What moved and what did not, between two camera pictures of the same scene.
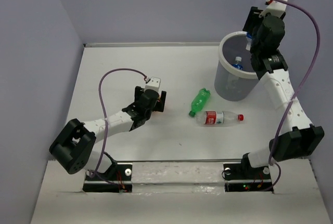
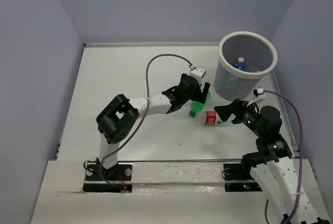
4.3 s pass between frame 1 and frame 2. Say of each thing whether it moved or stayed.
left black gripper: moved
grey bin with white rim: stayed
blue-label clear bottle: moved
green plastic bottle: stayed
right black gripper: moved
